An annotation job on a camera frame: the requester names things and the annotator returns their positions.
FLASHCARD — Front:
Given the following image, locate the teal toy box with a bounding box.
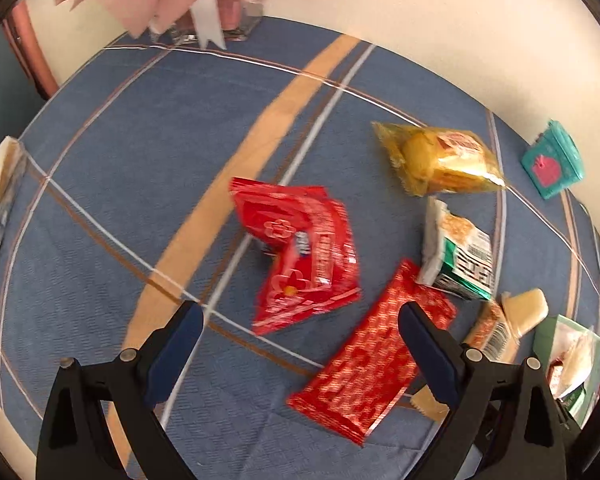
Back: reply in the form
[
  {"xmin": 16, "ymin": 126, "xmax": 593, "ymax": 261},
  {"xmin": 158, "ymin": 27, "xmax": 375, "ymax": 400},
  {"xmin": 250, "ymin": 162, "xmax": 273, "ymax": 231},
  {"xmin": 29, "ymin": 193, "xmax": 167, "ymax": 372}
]
[{"xmin": 520, "ymin": 119, "xmax": 585, "ymax": 200}]

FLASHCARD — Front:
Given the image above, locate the steamed bun packet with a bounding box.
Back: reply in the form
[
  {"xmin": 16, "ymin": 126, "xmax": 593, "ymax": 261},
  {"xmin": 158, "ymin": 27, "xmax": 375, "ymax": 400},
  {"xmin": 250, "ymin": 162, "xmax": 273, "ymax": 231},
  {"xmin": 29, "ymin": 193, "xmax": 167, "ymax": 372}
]
[{"xmin": 555, "ymin": 330, "xmax": 597, "ymax": 398}]

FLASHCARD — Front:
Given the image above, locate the orange cream biscuit packet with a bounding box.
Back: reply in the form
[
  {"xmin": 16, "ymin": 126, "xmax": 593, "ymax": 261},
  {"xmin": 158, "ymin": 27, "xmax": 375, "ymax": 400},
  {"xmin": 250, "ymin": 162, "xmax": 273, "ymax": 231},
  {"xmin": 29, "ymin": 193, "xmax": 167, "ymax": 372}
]
[{"xmin": 411, "ymin": 301, "xmax": 519, "ymax": 422}]

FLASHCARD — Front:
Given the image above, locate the glass vase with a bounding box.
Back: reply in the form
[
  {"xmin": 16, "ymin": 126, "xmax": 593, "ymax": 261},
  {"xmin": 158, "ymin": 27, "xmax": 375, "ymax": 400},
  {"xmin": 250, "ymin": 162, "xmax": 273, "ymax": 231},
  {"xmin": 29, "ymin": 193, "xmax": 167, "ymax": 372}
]
[{"xmin": 149, "ymin": 0, "xmax": 263, "ymax": 50}]

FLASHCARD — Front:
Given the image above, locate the blue plaid tablecloth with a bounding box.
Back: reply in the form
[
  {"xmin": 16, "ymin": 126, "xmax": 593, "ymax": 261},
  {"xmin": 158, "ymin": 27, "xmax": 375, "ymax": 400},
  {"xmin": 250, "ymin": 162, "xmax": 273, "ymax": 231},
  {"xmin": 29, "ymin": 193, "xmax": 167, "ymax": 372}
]
[{"xmin": 0, "ymin": 18, "xmax": 600, "ymax": 479}]

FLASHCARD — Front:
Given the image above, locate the yellow soft bread packet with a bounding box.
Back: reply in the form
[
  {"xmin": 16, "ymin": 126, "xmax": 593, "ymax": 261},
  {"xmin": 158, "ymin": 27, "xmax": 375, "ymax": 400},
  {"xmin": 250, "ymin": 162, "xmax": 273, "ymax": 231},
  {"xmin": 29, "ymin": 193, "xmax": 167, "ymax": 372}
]
[{"xmin": 372, "ymin": 122, "xmax": 505, "ymax": 197}]

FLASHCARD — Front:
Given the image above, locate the pudding jelly cup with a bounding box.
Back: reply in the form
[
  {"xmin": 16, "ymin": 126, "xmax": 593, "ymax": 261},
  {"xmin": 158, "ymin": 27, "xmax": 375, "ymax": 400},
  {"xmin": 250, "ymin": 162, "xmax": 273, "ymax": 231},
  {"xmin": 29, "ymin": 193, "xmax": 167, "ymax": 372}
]
[{"xmin": 501, "ymin": 288, "xmax": 548, "ymax": 338}]

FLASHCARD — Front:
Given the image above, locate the green white snack packet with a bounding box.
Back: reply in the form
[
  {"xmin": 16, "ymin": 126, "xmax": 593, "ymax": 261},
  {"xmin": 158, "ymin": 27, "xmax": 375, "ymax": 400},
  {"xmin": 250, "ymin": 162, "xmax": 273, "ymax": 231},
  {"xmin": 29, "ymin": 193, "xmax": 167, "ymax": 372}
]
[{"xmin": 417, "ymin": 197, "xmax": 493, "ymax": 301}]

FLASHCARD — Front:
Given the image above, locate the red flower snack packet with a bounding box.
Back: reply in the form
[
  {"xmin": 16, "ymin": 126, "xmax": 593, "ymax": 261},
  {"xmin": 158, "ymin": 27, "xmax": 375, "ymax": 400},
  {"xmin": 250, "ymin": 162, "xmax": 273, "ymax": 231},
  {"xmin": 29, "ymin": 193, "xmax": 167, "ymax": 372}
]
[{"xmin": 230, "ymin": 177, "xmax": 362, "ymax": 335}]

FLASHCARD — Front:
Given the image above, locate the pink chair back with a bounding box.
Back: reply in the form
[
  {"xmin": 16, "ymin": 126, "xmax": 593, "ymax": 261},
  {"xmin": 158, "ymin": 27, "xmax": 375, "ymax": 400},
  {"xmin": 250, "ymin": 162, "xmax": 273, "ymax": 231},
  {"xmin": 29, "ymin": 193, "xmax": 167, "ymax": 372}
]
[{"xmin": 2, "ymin": 0, "xmax": 59, "ymax": 100}]

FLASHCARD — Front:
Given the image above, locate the red patterned wafer packet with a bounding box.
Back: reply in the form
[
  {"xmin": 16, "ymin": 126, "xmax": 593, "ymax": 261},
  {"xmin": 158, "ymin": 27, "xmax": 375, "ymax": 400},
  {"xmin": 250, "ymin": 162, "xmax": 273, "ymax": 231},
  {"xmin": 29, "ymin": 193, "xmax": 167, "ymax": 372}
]
[{"xmin": 287, "ymin": 259, "xmax": 456, "ymax": 445}]

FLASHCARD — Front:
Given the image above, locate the teal rimmed white tray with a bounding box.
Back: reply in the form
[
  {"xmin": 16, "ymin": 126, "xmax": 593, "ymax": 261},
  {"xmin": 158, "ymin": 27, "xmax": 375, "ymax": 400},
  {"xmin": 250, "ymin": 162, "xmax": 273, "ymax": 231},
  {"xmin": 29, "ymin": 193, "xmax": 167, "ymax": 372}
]
[{"xmin": 532, "ymin": 315, "xmax": 600, "ymax": 427}]

